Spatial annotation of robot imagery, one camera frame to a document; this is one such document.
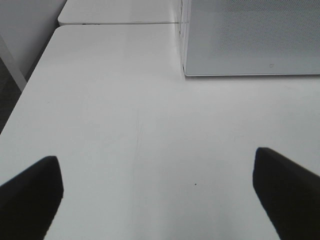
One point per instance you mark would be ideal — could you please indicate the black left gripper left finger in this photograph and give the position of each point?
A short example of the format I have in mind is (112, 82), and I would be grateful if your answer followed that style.
(30, 200)

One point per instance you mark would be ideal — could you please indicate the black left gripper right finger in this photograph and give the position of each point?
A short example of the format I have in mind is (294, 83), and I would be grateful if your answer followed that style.
(289, 194)

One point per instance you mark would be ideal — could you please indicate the white table leg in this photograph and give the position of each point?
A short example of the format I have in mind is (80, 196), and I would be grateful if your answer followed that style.
(12, 66)

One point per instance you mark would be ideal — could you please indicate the white microwave oven body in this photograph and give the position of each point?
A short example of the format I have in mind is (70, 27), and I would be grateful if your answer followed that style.
(183, 11)

